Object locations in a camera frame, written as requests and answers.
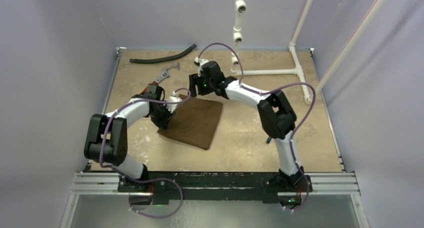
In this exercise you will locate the aluminium frame rail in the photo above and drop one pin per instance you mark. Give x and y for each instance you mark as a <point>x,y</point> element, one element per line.
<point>239,145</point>

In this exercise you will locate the brown cloth napkin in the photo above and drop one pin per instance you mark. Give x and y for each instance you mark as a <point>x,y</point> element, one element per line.
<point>195,123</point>

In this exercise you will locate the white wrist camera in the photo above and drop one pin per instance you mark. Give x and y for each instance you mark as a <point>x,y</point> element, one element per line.
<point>173,102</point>
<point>200,62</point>

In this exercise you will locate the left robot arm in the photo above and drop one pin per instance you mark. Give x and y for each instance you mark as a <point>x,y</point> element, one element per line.
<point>107,136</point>

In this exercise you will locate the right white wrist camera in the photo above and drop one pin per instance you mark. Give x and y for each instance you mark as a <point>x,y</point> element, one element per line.
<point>200,62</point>

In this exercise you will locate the red handled adjustable wrench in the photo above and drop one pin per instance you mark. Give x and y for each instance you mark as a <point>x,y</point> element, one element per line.
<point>165,73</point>

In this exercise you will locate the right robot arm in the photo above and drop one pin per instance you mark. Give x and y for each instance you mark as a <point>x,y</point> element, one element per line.
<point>276,115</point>

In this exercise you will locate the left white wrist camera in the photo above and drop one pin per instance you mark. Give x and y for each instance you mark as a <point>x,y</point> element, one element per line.
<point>173,102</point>

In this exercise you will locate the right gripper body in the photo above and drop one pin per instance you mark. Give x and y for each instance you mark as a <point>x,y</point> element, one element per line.
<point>193,85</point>

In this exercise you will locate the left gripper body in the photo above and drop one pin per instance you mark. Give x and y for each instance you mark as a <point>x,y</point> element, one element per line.
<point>161,116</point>

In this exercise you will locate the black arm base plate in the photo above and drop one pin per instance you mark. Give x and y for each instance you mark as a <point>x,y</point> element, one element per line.
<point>267,187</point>

